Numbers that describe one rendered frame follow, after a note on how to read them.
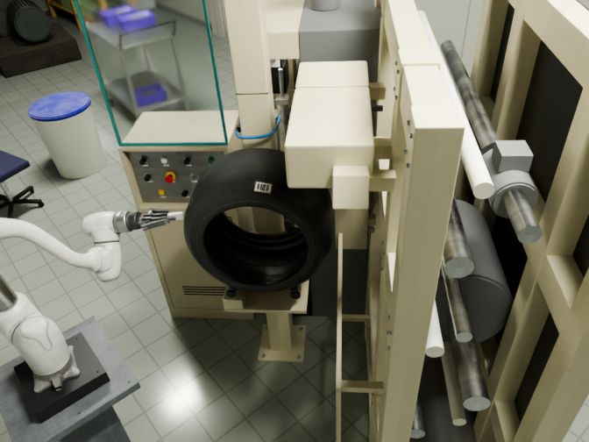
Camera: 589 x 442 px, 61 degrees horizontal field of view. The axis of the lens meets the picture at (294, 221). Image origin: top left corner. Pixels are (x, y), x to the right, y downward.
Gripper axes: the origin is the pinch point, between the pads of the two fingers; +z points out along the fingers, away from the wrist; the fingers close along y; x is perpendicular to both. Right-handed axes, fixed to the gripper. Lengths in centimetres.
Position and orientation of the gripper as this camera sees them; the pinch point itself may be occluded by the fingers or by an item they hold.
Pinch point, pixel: (176, 216)
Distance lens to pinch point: 210.5
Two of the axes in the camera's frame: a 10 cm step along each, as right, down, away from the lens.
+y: 0.8, -6.3, 7.7
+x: 1.9, 7.7, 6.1
